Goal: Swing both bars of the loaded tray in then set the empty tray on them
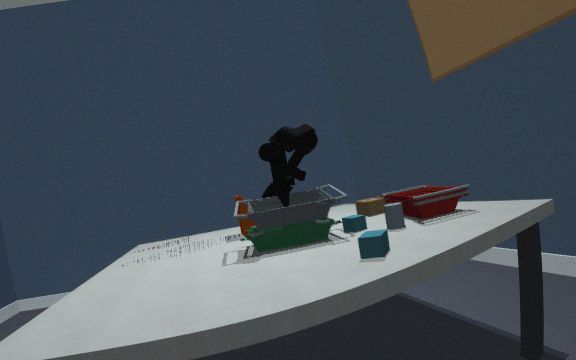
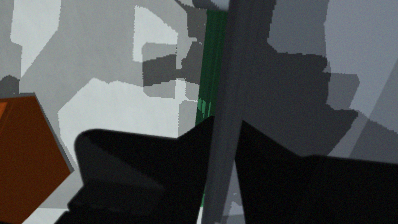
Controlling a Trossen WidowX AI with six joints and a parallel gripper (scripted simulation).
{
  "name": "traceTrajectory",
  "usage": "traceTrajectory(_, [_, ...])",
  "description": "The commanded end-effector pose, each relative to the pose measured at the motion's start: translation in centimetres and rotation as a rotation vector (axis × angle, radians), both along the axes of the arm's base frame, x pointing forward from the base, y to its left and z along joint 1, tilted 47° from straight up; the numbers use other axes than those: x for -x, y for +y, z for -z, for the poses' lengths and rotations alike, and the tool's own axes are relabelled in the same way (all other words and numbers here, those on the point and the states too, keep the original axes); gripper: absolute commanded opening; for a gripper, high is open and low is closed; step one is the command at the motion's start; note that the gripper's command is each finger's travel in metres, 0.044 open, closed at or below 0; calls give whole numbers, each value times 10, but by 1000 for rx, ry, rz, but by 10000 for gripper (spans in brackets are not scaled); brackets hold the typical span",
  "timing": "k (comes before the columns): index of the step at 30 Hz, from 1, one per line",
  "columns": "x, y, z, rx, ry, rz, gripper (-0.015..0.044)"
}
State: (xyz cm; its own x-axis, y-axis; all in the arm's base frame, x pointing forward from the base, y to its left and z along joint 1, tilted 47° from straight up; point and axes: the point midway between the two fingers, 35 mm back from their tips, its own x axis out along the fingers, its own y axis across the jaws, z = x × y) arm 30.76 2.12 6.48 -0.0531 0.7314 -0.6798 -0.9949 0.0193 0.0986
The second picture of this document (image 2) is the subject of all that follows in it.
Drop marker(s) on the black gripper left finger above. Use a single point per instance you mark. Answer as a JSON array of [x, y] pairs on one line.
[[176, 164]]

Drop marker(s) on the green plastic tray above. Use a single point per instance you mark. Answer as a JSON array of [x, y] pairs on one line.
[[211, 64]]

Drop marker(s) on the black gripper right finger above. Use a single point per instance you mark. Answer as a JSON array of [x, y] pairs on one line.
[[280, 187]]

